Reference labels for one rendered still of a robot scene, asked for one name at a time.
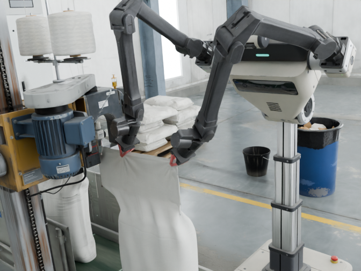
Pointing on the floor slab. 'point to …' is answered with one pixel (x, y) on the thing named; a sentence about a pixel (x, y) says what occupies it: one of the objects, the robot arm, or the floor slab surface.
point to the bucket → (256, 160)
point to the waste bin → (318, 157)
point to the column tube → (11, 203)
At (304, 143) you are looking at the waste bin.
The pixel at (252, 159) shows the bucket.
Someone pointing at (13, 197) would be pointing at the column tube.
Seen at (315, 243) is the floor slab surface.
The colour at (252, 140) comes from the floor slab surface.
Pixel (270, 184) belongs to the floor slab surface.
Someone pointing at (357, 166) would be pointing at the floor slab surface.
